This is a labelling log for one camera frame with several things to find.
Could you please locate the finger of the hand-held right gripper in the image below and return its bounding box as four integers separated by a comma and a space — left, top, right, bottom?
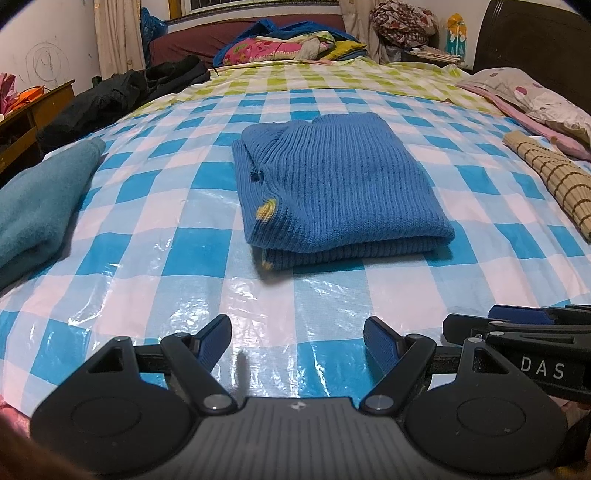
488, 303, 591, 329
442, 313, 559, 346

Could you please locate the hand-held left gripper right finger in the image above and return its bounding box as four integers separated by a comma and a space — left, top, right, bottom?
359, 316, 514, 414

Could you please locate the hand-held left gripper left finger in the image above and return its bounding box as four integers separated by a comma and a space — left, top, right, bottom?
87, 315, 239, 413

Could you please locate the blue ribbed knit sweater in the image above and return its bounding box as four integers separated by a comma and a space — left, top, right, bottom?
231, 112, 456, 271

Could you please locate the blue checked plastic sheet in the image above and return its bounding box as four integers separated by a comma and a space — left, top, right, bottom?
0, 88, 591, 409

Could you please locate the rolled bamboo mat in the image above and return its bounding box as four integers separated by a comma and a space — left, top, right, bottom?
502, 130, 591, 241

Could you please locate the spotted pillow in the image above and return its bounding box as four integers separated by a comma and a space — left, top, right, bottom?
457, 83, 591, 162

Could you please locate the teal fleece cloth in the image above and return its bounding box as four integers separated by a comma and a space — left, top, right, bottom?
0, 137, 107, 292

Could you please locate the dotted white pillow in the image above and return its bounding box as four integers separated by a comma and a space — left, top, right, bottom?
456, 67, 591, 139

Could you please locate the black jacket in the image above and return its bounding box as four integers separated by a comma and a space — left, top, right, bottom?
36, 54, 212, 149

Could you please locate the green checked bedsheet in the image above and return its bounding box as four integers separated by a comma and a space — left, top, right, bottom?
134, 59, 513, 116

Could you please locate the stack of papers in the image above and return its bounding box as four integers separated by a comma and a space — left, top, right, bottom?
405, 45, 463, 66

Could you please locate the dark wooden headboard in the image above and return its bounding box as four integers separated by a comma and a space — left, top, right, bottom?
471, 0, 591, 108

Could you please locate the wooden cabinet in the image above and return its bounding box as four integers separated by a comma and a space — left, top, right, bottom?
0, 80, 77, 155

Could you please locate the pink floral quilt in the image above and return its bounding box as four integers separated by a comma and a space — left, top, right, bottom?
221, 36, 306, 65

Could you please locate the yellow green blanket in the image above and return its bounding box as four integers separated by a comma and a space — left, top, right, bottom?
318, 39, 369, 62

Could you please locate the maroon sofa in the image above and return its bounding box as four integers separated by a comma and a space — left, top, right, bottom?
148, 14, 348, 71

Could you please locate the brown patterned cloth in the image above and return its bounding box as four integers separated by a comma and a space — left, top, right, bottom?
370, 0, 440, 48

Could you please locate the beige curtain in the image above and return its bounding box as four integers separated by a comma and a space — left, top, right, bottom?
339, 0, 380, 61
93, 0, 147, 80

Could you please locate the blue mesh bag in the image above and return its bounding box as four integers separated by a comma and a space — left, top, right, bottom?
140, 8, 167, 47

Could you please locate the pink floral cloth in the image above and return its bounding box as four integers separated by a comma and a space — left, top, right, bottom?
0, 73, 17, 116

